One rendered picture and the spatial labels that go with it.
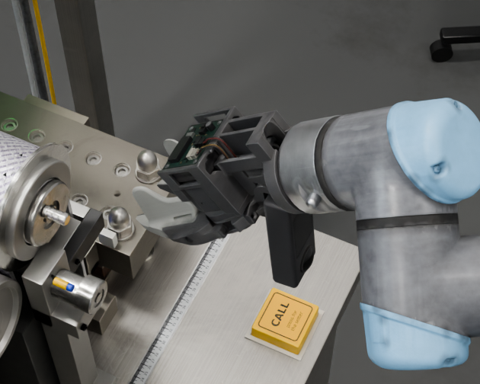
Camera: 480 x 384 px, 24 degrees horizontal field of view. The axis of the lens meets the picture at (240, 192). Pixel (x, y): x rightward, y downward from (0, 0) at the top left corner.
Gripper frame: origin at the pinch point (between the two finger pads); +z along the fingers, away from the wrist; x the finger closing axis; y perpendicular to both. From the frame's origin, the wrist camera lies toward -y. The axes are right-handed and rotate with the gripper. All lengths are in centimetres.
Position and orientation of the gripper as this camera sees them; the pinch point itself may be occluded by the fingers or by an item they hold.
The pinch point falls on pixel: (162, 206)
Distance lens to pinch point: 105.0
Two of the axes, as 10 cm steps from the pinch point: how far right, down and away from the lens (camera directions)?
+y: -5.8, -6.6, -4.7
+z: -6.9, 0.9, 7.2
